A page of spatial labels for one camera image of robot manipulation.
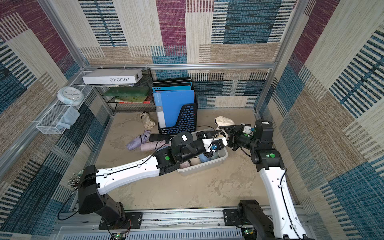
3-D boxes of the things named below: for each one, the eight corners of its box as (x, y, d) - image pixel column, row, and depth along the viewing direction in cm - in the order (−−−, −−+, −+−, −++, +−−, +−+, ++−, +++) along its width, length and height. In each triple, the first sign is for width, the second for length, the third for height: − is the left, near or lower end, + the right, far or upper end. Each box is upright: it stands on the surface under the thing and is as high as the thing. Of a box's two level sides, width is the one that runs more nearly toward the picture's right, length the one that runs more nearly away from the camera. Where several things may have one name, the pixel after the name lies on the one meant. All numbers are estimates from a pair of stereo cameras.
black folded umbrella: (149, 141, 103) (148, 139, 101) (151, 135, 106) (150, 133, 104) (172, 143, 102) (172, 140, 100) (173, 137, 105) (173, 134, 103)
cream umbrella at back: (147, 132, 109) (145, 126, 105) (140, 117, 119) (138, 112, 114) (156, 128, 112) (154, 122, 107) (148, 113, 121) (147, 108, 116)
